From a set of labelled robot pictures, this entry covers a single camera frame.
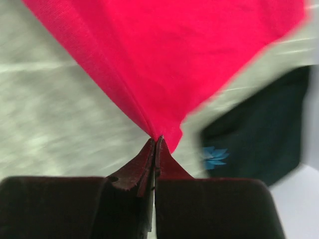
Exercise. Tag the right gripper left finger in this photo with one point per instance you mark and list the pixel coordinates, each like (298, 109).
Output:
(118, 206)

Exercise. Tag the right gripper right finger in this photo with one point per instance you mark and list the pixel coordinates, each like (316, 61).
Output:
(214, 208)

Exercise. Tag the crimson red t shirt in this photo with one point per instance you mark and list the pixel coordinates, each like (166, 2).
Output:
(158, 60)

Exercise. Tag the folded black t shirt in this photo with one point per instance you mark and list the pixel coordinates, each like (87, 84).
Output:
(261, 137)

